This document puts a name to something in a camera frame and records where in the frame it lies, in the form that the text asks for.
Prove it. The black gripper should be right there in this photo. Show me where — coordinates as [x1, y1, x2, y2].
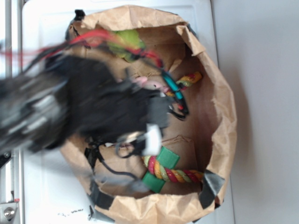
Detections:
[109, 77, 173, 156]

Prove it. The multicolored twisted rope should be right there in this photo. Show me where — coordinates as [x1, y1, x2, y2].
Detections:
[142, 71, 205, 184]

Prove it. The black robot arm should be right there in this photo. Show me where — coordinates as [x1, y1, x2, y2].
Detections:
[0, 56, 172, 154]

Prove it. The pink plush bunny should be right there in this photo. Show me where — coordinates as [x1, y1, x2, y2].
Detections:
[132, 77, 169, 93]

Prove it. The green rectangular block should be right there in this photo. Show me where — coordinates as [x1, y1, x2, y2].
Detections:
[142, 147, 180, 193]

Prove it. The brown paper bag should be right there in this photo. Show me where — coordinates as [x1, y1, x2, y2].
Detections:
[67, 5, 237, 224]

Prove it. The yellow-green fuzzy toy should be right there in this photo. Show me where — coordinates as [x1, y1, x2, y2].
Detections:
[108, 29, 145, 63]

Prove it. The white plastic tray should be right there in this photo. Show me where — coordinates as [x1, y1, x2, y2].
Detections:
[21, 0, 235, 224]

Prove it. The red and black cable bundle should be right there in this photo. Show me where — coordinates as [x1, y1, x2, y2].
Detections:
[0, 29, 190, 121]

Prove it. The metal frame rail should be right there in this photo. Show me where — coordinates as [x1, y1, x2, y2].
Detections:
[0, 0, 25, 224]

